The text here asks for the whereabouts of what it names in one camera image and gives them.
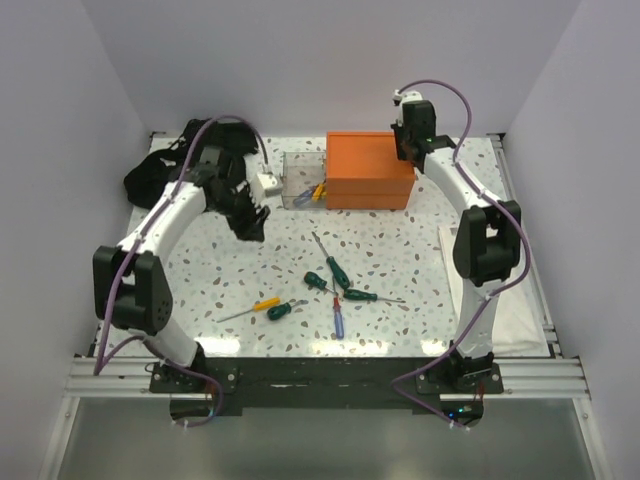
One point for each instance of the green screwdriver pointing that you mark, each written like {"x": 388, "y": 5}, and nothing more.
{"x": 359, "y": 295}

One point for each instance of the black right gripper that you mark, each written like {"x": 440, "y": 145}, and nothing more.
{"x": 398, "y": 131}

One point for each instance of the long green screwdriver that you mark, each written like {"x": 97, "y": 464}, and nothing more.
{"x": 339, "y": 275}

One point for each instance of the stubby green screwdriver centre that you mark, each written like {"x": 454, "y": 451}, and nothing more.
{"x": 315, "y": 281}

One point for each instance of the yellow screwdriver long shaft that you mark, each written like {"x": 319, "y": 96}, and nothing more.
{"x": 260, "y": 306}

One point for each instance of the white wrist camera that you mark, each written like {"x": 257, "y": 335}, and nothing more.
{"x": 266, "y": 185}
{"x": 407, "y": 96}

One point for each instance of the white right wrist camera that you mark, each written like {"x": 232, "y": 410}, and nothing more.
{"x": 407, "y": 96}

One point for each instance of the stubby green screwdriver lower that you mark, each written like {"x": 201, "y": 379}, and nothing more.
{"x": 279, "y": 311}

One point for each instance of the clear plastic drawer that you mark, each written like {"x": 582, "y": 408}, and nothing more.
{"x": 300, "y": 171}

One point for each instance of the orange drawer cabinet box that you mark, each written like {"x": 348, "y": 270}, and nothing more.
{"x": 363, "y": 172}

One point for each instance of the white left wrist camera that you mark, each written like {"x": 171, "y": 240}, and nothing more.
{"x": 266, "y": 185}

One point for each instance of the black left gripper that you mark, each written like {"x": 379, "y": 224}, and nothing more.
{"x": 248, "y": 227}

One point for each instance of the blue screwdriver red collar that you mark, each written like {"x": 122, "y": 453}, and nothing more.
{"x": 338, "y": 319}

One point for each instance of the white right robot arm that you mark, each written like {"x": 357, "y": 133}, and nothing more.
{"x": 487, "y": 246}

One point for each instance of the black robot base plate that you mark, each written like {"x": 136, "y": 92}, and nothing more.
{"x": 229, "y": 386}

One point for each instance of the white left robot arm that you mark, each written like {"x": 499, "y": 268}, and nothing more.
{"x": 131, "y": 290}

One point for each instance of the stubby green screwdriver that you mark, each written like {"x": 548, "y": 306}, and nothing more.
{"x": 315, "y": 281}
{"x": 279, "y": 311}

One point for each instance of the black crumpled cloth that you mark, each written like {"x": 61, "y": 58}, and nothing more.
{"x": 145, "y": 184}

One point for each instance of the blue red handled screwdriver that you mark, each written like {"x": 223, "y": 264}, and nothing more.
{"x": 303, "y": 198}

